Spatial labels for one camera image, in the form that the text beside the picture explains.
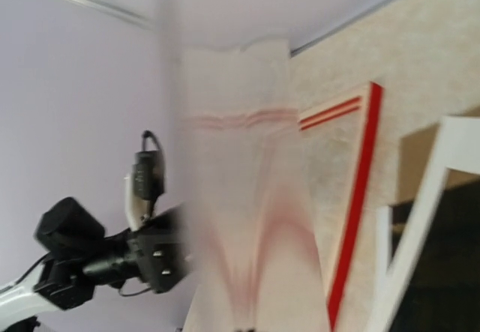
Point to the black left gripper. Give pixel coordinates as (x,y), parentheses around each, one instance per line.
(154,254)

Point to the brown backing board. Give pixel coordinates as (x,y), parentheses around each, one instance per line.
(414,155)

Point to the white photo mat board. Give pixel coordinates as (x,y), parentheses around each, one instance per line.
(456,148)

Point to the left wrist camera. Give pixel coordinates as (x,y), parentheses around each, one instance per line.
(145,183)

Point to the red wooden picture frame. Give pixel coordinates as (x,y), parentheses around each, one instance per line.
(278,198)

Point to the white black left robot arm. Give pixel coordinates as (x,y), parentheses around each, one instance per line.
(80,257)

